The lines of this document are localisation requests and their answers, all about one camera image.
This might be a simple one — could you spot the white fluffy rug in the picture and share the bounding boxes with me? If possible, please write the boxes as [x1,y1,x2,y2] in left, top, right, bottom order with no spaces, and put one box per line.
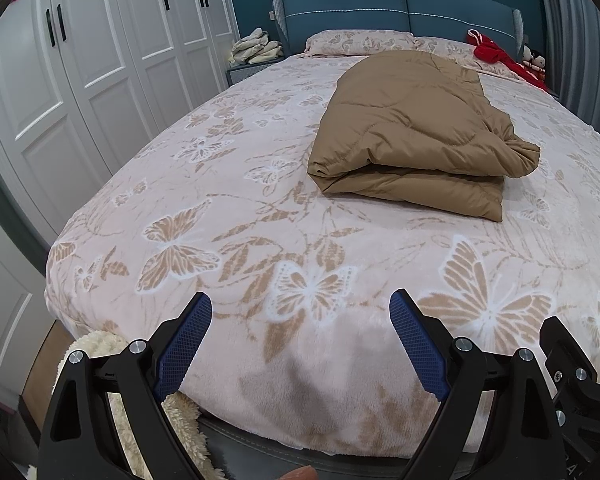
[55,330,226,480]

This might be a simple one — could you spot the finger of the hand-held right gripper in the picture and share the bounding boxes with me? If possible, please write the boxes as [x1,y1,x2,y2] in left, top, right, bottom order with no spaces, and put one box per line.
[538,316,600,403]
[552,400,600,480]

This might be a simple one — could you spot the pile of beige cloth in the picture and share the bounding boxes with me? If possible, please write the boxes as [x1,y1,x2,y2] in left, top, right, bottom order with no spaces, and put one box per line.
[230,28,283,66]

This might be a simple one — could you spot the grey curtain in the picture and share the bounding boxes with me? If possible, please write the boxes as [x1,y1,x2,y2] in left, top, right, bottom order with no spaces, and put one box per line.
[537,0,600,156]

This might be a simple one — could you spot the tan puffer jacket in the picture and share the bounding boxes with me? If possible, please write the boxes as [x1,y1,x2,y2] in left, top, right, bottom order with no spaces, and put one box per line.
[307,50,541,223]

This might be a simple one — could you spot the blue padded headboard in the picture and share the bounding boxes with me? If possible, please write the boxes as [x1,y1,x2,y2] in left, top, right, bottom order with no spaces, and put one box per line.
[271,0,525,63]

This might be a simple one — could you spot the white panel door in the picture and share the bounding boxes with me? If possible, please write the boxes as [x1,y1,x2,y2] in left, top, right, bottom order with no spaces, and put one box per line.
[0,195,48,406]

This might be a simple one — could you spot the white panelled wardrobe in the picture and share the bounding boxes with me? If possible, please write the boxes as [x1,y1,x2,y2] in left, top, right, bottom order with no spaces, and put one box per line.
[0,0,241,246]

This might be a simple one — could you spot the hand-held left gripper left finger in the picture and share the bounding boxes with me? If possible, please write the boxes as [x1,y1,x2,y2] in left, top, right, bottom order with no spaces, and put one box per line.
[39,291,213,480]

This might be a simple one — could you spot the red knitted cloth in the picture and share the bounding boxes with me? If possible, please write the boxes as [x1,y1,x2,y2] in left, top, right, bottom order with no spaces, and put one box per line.
[467,29,548,92]

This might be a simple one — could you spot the bed with butterfly sheet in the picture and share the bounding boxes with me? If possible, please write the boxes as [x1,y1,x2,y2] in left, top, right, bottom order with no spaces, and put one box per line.
[44,52,600,458]

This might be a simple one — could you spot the blue nightstand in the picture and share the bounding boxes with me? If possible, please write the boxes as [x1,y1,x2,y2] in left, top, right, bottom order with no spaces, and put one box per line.
[225,56,286,93]

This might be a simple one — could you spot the small plush toys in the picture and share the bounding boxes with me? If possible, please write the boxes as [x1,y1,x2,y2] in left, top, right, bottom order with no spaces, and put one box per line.
[522,45,547,81]

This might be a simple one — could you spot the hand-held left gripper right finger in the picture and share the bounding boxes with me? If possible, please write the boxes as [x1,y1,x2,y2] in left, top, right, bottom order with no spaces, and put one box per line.
[389,289,566,480]

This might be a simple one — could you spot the pink leaf print pillow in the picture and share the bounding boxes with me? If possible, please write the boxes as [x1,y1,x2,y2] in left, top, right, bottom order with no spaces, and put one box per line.
[414,36,521,81]
[304,30,416,57]

